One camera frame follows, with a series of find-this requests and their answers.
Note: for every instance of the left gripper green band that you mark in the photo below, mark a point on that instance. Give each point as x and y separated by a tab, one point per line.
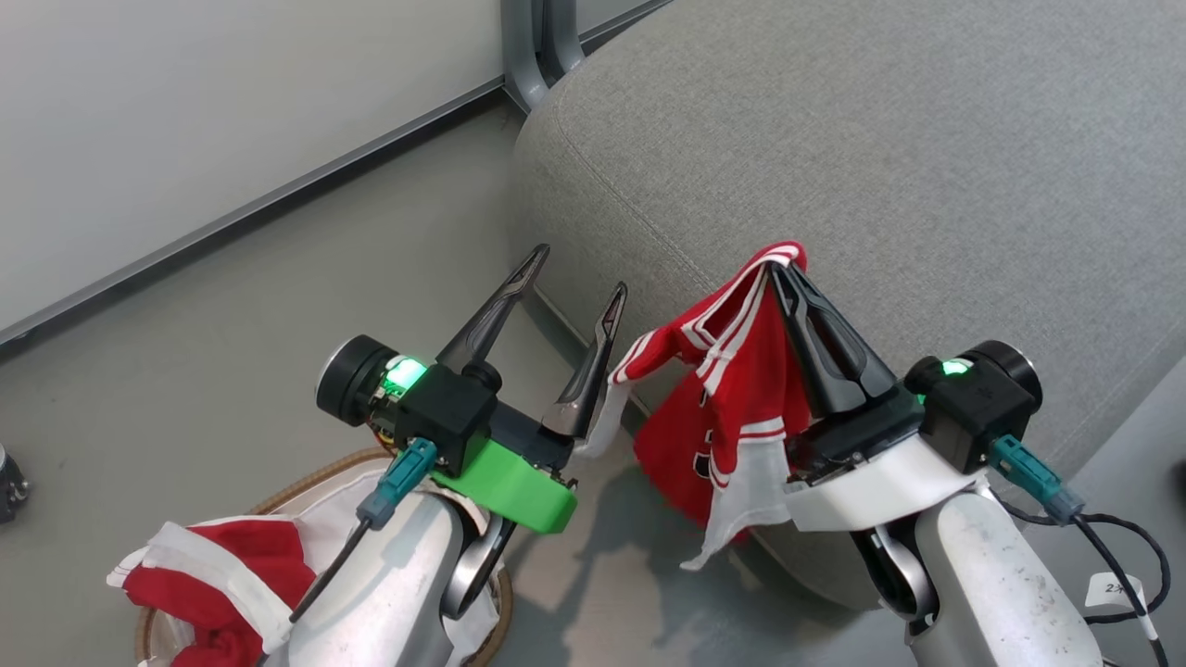
514	486

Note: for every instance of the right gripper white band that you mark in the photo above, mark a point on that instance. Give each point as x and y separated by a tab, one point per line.
871	482

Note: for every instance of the red white striped garment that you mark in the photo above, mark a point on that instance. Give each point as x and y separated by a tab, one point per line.
741	371

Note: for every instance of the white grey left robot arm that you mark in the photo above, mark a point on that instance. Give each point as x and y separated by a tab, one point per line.
398	593

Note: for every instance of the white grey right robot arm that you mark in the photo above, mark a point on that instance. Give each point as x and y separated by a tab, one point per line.
1001	593

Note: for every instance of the round wicker laundry basket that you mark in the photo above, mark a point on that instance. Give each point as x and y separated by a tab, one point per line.
315	476

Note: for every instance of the grey fabric sofa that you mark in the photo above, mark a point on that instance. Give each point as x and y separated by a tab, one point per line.
880	139

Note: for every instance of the red garment with white trim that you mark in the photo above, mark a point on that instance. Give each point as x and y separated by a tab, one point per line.
227	565

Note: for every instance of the dark round metal object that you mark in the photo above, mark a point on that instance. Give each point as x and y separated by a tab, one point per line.
9	482

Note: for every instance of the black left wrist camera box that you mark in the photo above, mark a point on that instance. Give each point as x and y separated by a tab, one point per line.
445	412

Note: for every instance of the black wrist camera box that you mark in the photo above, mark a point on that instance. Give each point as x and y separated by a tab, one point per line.
982	398
445	412

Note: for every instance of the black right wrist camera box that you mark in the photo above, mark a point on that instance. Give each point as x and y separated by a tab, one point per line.
982	398

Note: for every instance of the grey metal frame post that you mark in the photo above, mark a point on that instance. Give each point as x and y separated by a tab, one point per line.
523	56

